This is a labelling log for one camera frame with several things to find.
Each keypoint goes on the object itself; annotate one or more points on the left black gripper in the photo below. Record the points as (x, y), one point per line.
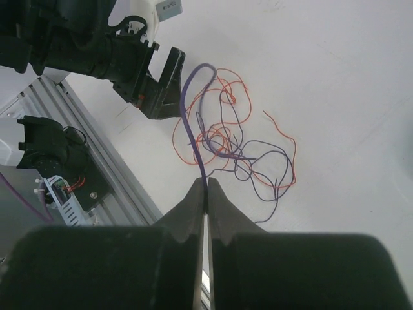
(128, 72)

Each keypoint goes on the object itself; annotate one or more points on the white slotted cable duct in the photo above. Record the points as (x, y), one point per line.
(58, 196)

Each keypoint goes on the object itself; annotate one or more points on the aluminium mounting rail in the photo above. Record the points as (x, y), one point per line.
(128, 203)

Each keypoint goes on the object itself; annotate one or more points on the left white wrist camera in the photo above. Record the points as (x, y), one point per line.
(143, 18)

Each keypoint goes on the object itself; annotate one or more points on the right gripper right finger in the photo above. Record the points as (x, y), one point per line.
(254, 269)

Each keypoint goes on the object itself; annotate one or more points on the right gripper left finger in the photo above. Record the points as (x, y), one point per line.
(111, 267)

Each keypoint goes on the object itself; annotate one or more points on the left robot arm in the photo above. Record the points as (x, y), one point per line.
(76, 37)

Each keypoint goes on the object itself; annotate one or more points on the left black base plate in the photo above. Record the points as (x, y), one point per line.
(89, 186)

